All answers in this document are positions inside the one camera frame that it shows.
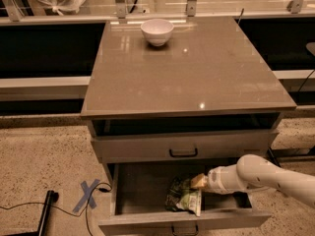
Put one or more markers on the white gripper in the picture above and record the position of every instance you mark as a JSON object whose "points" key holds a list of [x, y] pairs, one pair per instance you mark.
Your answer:
{"points": [[215, 180]]}

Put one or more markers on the green jalapeno chip bag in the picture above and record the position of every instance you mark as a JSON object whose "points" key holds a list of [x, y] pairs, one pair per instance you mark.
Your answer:
{"points": [[182, 197]]}

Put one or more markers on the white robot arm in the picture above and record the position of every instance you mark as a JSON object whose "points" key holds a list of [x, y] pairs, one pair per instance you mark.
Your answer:
{"points": [[254, 173]]}

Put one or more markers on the open middle drawer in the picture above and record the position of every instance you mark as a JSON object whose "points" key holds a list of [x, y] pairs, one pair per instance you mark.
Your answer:
{"points": [[139, 192]]}

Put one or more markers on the grey drawer cabinet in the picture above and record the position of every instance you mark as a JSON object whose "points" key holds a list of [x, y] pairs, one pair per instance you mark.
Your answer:
{"points": [[207, 78]]}

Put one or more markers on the black stand leg right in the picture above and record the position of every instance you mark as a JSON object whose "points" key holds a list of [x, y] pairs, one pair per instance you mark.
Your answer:
{"points": [[272, 157]]}

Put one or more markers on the black stand leg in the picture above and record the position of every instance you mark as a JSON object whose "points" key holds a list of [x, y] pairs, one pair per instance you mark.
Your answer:
{"points": [[272, 157], [50, 199]]}

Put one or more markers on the blue tape cross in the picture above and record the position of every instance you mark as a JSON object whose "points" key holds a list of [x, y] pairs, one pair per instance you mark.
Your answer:
{"points": [[86, 198]]}

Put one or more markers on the black stand leg left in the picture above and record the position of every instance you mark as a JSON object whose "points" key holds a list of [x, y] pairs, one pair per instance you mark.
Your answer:
{"points": [[50, 199]]}

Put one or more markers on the white ceramic bowl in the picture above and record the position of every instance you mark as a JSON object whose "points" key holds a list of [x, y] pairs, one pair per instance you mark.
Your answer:
{"points": [[157, 32]]}

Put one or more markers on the black top drawer handle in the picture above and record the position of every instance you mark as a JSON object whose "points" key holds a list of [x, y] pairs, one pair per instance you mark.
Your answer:
{"points": [[183, 153]]}

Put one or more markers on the black drawer handle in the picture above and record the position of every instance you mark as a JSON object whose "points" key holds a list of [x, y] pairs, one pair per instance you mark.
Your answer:
{"points": [[183, 153], [185, 231]]}

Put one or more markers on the black middle drawer handle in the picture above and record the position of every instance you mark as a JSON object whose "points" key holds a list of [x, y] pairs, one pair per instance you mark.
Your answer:
{"points": [[185, 231]]}

